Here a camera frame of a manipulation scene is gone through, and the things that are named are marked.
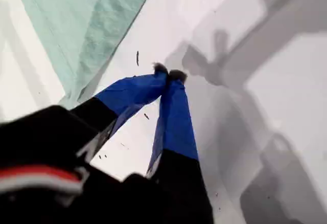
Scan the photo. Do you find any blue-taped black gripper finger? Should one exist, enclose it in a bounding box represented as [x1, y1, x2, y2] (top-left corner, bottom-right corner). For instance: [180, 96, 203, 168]
[146, 69, 215, 224]
[68, 62, 169, 162]

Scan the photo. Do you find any pale green T-shirt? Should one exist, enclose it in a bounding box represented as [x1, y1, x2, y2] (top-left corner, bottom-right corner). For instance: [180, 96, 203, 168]
[12, 0, 157, 107]

